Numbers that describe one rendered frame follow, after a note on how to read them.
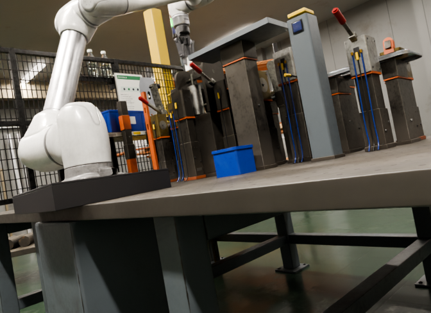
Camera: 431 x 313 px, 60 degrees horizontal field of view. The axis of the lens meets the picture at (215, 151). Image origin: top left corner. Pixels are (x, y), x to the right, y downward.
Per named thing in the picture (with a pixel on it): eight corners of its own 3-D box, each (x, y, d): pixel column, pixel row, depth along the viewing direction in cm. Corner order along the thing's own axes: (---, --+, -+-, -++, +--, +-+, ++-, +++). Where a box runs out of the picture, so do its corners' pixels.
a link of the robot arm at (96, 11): (121, -18, 155) (99, -5, 162) (90, -22, 140) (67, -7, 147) (133, 13, 157) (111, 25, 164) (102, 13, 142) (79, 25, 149)
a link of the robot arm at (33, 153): (39, 158, 122) (3, 169, 133) (80, 172, 134) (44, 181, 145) (80, -17, 152) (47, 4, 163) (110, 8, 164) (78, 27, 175)
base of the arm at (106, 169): (91, 179, 109) (88, 161, 110) (50, 190, 122) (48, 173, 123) (138, 174, 124) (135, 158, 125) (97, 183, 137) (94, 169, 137)
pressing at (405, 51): (426, 58, 133) (425, 53, 133) (408, 50, 116) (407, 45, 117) (175, 131, 226) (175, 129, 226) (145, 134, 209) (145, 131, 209)
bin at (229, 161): (258, 170, 124) (253, 143, 125) (240, 174, 117) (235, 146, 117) (233, 174, 132) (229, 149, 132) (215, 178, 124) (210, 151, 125)
